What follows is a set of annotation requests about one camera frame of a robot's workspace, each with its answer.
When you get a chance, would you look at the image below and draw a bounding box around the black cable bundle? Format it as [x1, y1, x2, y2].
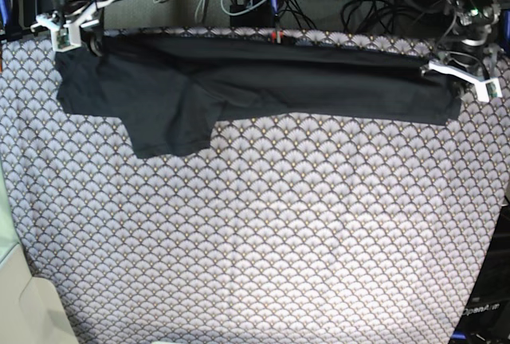
[278, 0, 439, 37]

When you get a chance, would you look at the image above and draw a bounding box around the red table clamp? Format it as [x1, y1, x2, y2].
[272, 30, 284, 45]

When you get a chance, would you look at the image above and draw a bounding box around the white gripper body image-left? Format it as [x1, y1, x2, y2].
[30, 0, 123, 51]

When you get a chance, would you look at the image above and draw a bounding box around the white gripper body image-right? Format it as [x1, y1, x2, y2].
[420, 49, 500, 102]

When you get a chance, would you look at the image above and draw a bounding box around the fan-patterned table cloth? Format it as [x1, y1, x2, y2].
[1, 37, 509, 343]

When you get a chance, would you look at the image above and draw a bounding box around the blue clamp right edge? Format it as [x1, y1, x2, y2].
[498, 10, 510, 56]

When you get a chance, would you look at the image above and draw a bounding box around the blue clamp edge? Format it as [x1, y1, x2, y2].
[0, 0, 11, 31]
[498, 10, 510, 56]

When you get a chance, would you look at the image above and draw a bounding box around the blue clamp left edge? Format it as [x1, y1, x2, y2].
[0, 0, 11, 31]

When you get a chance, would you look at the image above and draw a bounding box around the beige plastic bin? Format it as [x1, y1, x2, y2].
[0, 168, 80, 344]

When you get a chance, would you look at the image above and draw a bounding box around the dark grey T-shirt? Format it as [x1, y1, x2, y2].
[55, 34, 461, 158]

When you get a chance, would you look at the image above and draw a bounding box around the black OpenArm case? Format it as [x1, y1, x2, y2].
[449, 204, 509, 343]

